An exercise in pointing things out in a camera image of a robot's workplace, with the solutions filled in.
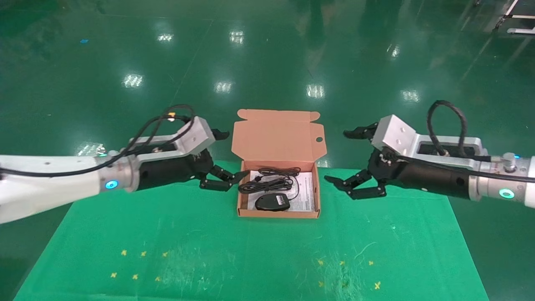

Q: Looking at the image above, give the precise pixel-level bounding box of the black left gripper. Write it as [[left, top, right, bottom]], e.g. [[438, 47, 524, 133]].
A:
[[135, 128, 250, 192]]

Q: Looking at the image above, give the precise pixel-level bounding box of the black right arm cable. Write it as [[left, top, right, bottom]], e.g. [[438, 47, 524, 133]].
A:
[[393, 100, 535, 184]]

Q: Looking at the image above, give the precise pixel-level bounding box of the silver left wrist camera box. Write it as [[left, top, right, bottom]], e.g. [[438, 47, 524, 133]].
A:
[[127, 116, 216, 164]]

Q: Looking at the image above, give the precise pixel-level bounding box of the green table cloth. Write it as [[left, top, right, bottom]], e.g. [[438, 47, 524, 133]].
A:
[[13, 153, 489, 301]]

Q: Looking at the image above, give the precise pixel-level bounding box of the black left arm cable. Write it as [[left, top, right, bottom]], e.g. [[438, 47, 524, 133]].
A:
[[0, 104, 196, 179]]

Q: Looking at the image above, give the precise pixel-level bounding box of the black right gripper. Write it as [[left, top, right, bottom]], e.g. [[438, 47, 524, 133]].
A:
[[324, 122, 474, 200]]

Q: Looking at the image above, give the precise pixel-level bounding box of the white printed instruction sheet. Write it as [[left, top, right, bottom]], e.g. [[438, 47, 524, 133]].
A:
[[246, 170, 314, 212]]

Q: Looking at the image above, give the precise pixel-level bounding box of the black data cable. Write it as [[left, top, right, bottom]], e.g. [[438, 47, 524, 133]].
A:
[[238, 167, 302, 194]]

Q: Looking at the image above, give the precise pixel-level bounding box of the black wired computer mouse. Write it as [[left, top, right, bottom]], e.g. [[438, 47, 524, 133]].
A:
[[255, 173, 301, 212]]

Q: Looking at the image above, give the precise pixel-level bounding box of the orange cardboard box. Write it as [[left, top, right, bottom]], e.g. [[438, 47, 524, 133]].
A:
[[231, 109, 326, 219]]

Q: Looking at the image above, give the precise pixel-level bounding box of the white metal frame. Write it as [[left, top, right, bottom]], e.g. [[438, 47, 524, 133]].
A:
[[495, 0, 535, 35]]

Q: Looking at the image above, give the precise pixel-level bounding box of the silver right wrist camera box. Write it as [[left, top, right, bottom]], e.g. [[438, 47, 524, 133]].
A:
[[371, 115, 489, 162]]

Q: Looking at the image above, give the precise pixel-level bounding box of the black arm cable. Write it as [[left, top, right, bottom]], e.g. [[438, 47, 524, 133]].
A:
[[0, 104, 196, 179], [393, 100, 535, 184]]

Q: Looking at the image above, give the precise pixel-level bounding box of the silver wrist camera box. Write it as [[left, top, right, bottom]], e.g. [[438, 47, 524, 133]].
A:
[[371, 115, 489, 162], [127, 116, 216, 164]]

